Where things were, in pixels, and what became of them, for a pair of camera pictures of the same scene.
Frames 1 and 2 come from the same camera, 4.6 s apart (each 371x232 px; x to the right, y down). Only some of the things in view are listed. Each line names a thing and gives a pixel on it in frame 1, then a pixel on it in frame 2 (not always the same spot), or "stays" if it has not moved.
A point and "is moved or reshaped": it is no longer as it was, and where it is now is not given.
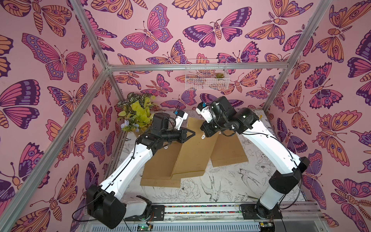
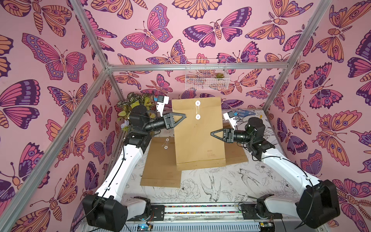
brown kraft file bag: [158, 169] stays
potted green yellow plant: [136, 112] stays
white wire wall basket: [206, 79] stays
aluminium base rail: [218, 217] stays
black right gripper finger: [208, 133] to [225, 133]
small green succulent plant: [219, 75] stays
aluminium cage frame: [26, 182] stays
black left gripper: [182, 137] to [167, 123]
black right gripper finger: [204, 126] to [225, 136]
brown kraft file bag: [194, 154] is moved or reshaped
